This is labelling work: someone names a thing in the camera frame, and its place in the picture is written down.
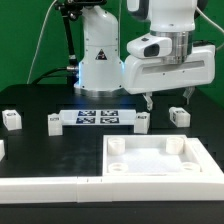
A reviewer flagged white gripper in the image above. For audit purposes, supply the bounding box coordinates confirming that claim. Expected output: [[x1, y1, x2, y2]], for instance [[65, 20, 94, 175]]
[[123, 45, 215, 111]]

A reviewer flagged white square tabletop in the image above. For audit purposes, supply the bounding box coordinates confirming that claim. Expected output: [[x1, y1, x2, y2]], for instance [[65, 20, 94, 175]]
[[102, 134, 214, 177]]

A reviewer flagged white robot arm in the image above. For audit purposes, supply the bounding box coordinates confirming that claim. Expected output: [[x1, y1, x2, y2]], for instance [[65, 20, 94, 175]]
[[75, 0, 215, 108]]

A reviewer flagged white L-shaped obstacle fence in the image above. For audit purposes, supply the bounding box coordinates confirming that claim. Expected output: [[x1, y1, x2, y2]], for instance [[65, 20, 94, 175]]
[[0, 145, 224, 204]]

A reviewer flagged white part at left edge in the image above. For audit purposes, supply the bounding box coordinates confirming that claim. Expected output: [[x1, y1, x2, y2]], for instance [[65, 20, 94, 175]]
[[0, 140, 5, 162]]

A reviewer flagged white marker base plate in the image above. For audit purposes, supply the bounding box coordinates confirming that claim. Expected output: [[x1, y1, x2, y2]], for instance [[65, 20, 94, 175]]
[[59, 109, 136, 126]]

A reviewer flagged black cable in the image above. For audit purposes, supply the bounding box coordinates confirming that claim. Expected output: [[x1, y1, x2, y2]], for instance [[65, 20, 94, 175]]
[[34, 66, 80, 85]]

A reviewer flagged grey cable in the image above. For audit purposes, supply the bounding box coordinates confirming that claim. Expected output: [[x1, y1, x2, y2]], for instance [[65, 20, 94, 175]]
[[26, 0, 59, 85]]

